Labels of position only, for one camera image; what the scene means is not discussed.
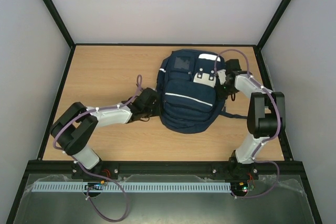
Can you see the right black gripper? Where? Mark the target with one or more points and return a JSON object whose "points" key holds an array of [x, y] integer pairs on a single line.
{"points": [[222, 91]]}

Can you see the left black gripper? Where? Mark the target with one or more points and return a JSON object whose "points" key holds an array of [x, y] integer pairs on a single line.
{"points": [[158, 110]]}

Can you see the navy blue student backpack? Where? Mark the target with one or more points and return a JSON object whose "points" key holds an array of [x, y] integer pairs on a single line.
{"points": [[188, 86]]}

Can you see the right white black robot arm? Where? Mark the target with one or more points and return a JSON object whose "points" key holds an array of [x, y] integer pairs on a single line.
{"points": [[265, 118]]}

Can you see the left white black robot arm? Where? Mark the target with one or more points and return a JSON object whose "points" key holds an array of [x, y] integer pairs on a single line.
{"points": [[73, 130]]}

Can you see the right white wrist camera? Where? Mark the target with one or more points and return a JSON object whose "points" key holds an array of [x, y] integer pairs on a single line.
{"points": [[221, 75]]}

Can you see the light blue slotted cable duct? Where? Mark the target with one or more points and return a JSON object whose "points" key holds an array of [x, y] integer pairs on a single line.
{"points": [[131, 187]]}

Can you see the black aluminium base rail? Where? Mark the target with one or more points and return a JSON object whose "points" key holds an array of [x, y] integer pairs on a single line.
{"points": [[224, 170]]}

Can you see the black frame post right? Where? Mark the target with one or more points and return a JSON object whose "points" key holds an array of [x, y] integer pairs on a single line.
{"points": [[273, 23]]}

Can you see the black frame post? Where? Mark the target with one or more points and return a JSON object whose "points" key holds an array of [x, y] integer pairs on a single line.
{"points": [[59, 22], [273, 23]]}

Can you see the black frame post left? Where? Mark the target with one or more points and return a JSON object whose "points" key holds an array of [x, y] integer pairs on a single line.
{"points": [[59, 22]]}

